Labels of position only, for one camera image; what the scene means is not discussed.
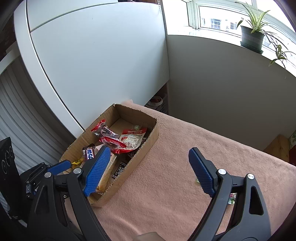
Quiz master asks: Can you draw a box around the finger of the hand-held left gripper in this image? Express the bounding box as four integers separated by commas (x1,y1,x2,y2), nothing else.
47,159,73,176

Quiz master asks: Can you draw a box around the red and white snack packet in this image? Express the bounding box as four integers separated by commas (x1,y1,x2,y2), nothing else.
120,127,148,151

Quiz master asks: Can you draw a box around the clear bread packet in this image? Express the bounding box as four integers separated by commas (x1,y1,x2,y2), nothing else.
96,152,117,194

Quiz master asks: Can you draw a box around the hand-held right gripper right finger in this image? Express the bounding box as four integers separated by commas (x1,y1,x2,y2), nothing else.
188,147,272,241

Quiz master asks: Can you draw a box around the cardboard box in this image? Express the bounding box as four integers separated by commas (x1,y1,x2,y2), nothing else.
59,103,160,207

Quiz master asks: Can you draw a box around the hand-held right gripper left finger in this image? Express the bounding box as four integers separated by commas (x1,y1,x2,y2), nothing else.
29,145,111,241

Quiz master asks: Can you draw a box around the white ribbed shutter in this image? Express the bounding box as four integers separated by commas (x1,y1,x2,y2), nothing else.
0,56,77,202

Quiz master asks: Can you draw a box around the clear red-edged plum packet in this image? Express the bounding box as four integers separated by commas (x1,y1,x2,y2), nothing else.
91,119,119,139

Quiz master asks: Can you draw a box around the dark chocolate bar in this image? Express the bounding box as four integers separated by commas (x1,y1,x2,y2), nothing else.
83,144,97,162

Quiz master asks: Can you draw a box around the potted spider plant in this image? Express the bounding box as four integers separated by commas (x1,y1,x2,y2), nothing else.
235,1,295,69

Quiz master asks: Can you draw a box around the white plastic basket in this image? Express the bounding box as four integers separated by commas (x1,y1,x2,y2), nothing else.
144,95,169,114

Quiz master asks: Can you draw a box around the white framed window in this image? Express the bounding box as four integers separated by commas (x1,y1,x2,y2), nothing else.
162,0,296,77

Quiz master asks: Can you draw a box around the small red plum packet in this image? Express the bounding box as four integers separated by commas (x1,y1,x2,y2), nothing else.
99,136,127,154

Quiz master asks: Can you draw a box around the white cabinet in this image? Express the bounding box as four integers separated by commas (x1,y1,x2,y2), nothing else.
14,0,170,137

